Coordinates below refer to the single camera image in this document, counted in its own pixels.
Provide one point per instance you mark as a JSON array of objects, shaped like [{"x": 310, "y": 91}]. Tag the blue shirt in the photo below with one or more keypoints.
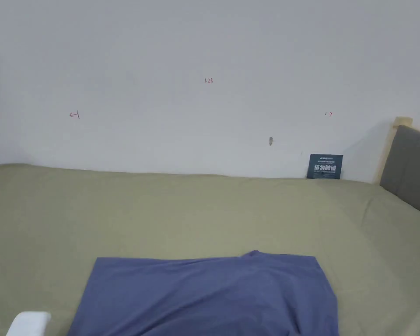
[{"x": 203, "y": 297}]

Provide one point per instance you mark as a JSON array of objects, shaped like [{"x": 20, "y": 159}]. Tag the dark blue sign card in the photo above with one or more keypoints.
[{"x": 324, "y": 167}]

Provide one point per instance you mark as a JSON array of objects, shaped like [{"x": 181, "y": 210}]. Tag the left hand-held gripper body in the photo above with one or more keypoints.
[{"x": 28, "y": 323}]

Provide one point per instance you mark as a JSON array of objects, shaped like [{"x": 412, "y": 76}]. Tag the grey padded headboard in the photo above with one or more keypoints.
[{"x": 409, "y": 168}]

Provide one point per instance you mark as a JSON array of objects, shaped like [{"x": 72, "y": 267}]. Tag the bed with pale green sheet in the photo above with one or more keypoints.
[{"x": 196, "y": 217}]

